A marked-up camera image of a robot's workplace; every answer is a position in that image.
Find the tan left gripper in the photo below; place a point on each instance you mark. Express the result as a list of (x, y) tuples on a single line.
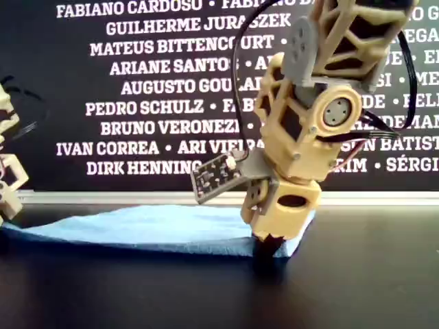
[(10, 178)]

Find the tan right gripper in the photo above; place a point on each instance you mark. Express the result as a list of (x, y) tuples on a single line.
[(291, 209)]

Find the light blue cloth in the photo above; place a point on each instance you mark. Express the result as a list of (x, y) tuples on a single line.
[(154, 229)]

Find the tan lattice right robot arm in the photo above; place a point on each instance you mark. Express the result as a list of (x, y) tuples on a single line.
[(336, 68)]

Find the tan lattice left robot arm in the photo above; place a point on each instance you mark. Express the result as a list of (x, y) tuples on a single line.
[(5, 103)]

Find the black banner with white names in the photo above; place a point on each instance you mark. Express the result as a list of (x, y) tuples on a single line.
[(68, 68)]

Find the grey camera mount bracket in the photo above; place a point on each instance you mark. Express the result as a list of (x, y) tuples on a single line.
[(255, 169)]

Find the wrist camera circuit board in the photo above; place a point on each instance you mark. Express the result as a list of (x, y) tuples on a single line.
[(214, 178)]

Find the aluminium rail under banner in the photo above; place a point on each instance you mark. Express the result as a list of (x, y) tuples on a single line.
[(103, 197)]

